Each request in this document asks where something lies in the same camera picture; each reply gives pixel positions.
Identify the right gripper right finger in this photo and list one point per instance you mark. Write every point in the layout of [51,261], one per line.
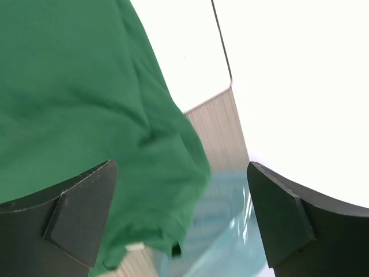
[304,232]

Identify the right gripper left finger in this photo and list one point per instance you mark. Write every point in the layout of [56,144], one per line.
[58,231]

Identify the green polo t shirt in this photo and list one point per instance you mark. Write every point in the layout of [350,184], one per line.
[80,85]

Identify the teal plastic bin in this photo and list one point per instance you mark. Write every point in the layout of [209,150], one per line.
[223,239]

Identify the white board mat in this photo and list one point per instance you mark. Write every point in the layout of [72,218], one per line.
[187,43]

